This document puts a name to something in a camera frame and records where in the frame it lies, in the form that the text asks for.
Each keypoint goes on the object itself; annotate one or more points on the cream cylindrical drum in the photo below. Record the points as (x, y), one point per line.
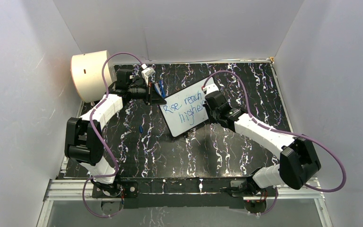
(86, 71)

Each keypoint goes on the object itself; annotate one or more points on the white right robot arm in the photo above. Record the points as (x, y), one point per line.
(298, 160)

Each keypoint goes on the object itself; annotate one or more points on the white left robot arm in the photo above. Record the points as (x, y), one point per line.
(84, 141)

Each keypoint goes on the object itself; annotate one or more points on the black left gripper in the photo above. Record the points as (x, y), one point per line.
(152, 97)

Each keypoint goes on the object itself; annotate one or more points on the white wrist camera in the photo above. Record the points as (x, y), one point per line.
(147, 71)
(210, 88)

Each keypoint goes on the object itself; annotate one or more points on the black framed whiteboard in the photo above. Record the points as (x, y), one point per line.
(184, 109)

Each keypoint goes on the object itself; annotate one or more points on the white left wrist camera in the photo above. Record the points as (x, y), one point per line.
(147, 71)

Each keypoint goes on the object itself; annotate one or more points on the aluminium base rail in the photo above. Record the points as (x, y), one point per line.
(188, 202)

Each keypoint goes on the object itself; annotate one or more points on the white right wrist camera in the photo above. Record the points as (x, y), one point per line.
(210, 88)

